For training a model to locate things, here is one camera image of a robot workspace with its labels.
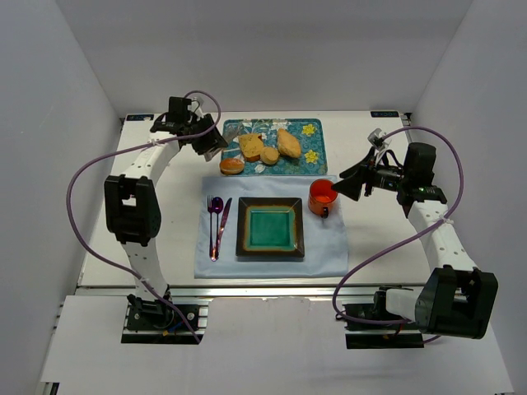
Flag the stainless steel serving tongs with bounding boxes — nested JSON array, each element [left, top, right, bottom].
[[204, 123, 243, 162]]

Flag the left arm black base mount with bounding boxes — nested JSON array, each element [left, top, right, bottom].
[[121, 294, 208, 345]]

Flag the blue label left corner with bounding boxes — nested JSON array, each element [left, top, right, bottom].
[[125, 114, 154, 122]]

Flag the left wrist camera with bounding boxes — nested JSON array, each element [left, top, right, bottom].
[[190, 96, 204, 114]]

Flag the square green glazed plate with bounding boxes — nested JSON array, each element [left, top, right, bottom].
[[236, 197, 305, 260]]

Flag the small round bread roll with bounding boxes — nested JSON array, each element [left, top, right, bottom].
[[260, 146, 280, 165]]

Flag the iridescent purple knife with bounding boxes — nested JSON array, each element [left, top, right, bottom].
[[216, 197, 232, 258]]

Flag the round sesame burger bun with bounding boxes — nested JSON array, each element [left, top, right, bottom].
[[219, 158, 245, 175]]

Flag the sliced brown bread loaf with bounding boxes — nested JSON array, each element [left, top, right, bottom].
[[238, 133, 264, 162]]

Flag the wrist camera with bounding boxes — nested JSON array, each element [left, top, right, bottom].
[[367, 128, 391, 153], [190, 96, 204, 114]]

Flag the aluminium frame rail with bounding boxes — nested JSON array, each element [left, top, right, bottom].
[[76, 281, 429, 301]]

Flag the iridescent purple spoon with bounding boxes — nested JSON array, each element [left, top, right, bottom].
[[212, 196, 224, 261]]

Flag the orange mug black handle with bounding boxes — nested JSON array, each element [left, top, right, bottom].
[[308, 179, 338, 219]]

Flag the blue label corner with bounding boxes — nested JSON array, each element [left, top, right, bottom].
[[370, 110, 399, 118], [125, 114, 154, 122]]

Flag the iridescent purple fork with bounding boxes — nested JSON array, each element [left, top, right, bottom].
[[207, 195, 214, 260]]

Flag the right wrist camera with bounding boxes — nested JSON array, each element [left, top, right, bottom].
[[367, 128, 391, 153]]

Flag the teal floral serving tray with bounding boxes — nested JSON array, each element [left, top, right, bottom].
[[221, 118, 328, 176]]

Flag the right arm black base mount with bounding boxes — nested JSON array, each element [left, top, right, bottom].
[[337, 303, 424, 350]]

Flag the large crusty bread roll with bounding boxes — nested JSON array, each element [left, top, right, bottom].
[[277, 128, 301, 159]]

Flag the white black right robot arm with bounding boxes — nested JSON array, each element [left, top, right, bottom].
[[332, 142, 498, 339]]

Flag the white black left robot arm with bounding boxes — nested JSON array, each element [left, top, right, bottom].
[[104, 91, 227, 303]]

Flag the blue label right corner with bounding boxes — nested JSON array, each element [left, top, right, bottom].
[[370, 110, 399, 118]]

